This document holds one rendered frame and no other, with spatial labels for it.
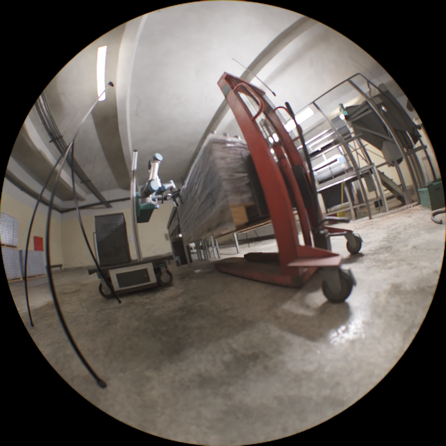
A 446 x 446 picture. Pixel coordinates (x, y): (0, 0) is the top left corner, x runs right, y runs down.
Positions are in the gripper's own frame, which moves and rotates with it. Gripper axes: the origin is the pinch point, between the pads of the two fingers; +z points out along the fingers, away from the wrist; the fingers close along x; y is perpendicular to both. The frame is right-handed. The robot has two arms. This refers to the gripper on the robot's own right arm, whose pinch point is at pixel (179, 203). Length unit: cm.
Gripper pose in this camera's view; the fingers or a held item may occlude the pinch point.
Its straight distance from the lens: 170.9
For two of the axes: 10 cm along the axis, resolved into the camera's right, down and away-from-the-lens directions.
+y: -5.8, 4.6, -6.7
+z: 3.9, 8.8, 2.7
